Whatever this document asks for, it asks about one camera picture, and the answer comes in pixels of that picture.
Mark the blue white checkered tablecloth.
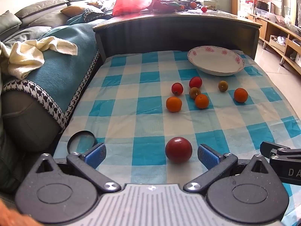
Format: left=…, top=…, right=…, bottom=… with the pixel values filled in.
left=52, top=49, right=301, bottom=226

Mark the orange mandarin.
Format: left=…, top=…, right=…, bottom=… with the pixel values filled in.
left=234, top=88, right=249, bottom=103
left=166, top=96, right=182, bottom=113
left=194, top=94, right=210, bottom=109

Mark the brown longan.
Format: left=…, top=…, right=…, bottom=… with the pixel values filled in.
left=218, top=81, right=229, bottom=92
left=189, top=87, right=201, bottom=100

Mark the red cherry tomato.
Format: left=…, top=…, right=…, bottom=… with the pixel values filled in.
left=171, top=83, right=184, bottom=96
left=189, top=76, right=203, bottom=89

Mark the wooden tv cabinet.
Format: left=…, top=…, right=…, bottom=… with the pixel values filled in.
left=248, top=14, right=301, bottom=75

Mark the cream yellow towel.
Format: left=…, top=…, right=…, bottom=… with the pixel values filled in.
left=1, top=36, right=78, bottom=80

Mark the grey sofa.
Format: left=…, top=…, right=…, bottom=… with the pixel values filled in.
left=1, top=6, right=109, bottom=194

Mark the white floral porcelain bowl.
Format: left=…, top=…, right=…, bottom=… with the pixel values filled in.
left=187, top=46, right=245, bottom=76

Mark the red green snack bag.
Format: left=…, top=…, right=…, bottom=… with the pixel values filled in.
left=148, top=0, right=183, bottom=13

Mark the dark coffee table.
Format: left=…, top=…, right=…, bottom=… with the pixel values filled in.
left=93, top=9, right=261, bottom=60

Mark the orange fruit on table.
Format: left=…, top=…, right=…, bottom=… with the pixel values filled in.
left=189, top=1, right=197, bottom=9

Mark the black magnifying glass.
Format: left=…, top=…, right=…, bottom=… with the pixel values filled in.
left=67, top=130, right=97, bottom=154

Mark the large dark red plum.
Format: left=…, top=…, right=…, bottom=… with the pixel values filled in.
left=165, top=137, right=192, bottom=164

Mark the yellow cushion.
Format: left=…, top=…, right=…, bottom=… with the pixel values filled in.
left=60, top=6, right=88, bottom=18

